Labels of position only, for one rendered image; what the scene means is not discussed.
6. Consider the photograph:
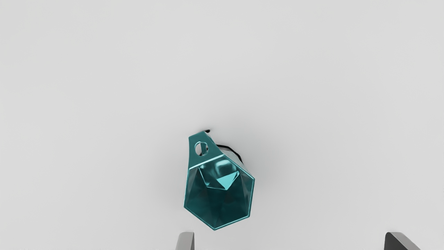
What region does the teal faceted mug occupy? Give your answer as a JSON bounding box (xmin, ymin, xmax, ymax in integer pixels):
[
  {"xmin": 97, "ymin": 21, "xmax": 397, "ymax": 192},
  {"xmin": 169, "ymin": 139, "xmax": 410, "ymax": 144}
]
[{"xmin": 183, "ymin": 132, "xmax": 255, "ymax": 231}]

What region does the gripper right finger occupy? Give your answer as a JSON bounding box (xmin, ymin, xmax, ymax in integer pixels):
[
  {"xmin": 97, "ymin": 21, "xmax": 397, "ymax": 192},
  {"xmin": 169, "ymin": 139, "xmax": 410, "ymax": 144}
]
[{"xmin": 384, "ymin": 232, "xmax": 421, "ymax": 250}]

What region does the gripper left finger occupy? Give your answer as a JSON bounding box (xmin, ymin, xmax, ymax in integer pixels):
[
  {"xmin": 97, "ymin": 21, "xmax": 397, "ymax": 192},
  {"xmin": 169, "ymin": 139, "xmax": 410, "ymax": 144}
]
[{"xmin": 175, "ymin": 232, "xmax": 195, "ymax": 250}]

